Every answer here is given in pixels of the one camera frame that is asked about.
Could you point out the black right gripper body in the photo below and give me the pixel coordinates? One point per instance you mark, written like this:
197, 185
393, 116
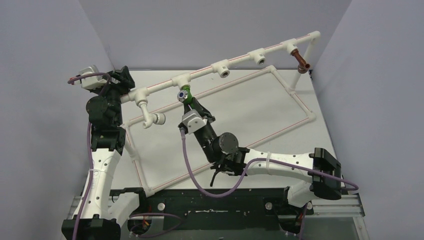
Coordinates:
201, 115

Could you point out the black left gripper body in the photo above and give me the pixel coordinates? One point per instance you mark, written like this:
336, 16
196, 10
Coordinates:
123, 88

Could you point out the white PVC pipe frame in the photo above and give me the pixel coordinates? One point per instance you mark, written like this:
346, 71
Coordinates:
248, 97

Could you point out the green water faucet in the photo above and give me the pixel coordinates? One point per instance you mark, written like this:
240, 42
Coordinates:
184, 96

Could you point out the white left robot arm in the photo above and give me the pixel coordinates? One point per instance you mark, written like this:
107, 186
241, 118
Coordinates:
99, 149

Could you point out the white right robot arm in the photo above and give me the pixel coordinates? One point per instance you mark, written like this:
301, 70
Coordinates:
318, 173

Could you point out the white water faucet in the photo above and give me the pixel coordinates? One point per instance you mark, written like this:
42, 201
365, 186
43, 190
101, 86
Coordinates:
150, 118

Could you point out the brown water faucet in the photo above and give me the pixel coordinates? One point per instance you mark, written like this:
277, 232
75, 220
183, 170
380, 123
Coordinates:
303, 66

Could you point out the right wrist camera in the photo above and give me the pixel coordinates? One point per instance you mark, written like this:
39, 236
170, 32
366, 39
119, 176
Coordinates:
191, 122

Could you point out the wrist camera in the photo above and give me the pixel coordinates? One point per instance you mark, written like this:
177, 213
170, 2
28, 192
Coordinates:
191, 122
90, 78

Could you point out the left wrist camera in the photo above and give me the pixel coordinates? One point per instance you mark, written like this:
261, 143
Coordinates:
90, 78

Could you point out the black front table rail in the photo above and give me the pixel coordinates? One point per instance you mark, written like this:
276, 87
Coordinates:
188, 209

